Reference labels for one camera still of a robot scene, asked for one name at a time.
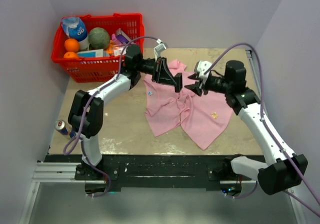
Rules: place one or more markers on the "orange fruit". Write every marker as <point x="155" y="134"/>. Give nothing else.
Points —
<point x="70" y="55"/>
<point x="71" y="45"/>

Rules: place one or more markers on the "green melon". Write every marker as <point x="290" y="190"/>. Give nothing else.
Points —
<point x="99" y="38"/>

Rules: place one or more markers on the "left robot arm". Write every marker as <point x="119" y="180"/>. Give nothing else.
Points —
<point x="86" y="113"/>

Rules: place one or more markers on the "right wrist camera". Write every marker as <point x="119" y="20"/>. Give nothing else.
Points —
<point x="202" y="70"/>

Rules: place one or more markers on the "small black stand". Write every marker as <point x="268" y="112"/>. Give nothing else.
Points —
<point x="178" y="78"/>

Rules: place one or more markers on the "orange fruit upper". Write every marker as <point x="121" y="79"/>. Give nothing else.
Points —
<point x="71" y="45"/>

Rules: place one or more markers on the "gold rhinestone brooch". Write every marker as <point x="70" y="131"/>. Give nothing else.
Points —
<point x="214" y="115"/>

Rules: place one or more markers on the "aluminium rail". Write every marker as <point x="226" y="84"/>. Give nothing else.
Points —
<point x="55" y="172"/>

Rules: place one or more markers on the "black metal base frame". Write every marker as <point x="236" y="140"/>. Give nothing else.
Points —
<point x="115" y="172"/>

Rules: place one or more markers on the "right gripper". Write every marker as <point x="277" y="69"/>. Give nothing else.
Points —
<point x="196" y="87"/>

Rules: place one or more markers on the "blue white plastic bag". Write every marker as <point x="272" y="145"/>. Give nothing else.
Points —
<point x="75" y="28"/>

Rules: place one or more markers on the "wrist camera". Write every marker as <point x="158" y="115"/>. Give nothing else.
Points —
<point x="160" y="47"/>
<point x="202" y="70"/>

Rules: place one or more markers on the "red plastic shopping basket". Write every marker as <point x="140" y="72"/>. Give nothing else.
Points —
<point x="96" y="69"/>

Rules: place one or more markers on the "pink white snack packet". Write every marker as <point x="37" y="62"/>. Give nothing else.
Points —
<point x="114" y="50"/>

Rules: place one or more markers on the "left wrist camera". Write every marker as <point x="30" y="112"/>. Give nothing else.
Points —
<point x="160" y="47"/>

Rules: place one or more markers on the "orange fruit lower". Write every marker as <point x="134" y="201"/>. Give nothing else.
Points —
<point x="70" y="55"/>

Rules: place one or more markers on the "purple white box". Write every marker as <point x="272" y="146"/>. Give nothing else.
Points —
<point x="120" y="37"/>

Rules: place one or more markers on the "energy drink can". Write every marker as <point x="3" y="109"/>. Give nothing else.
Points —
<point x="64" y="129"/>

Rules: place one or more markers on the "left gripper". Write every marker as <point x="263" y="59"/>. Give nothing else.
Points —
<point x="165" y="76"/>

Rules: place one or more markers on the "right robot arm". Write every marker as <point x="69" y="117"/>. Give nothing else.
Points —
<point x="282" y="168"/>

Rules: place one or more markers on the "white blue carton box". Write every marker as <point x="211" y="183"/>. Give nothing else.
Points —
<point x="100" y="53"/>

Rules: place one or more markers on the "pink garment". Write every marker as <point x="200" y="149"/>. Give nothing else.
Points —
<point x="166" y="110"/>

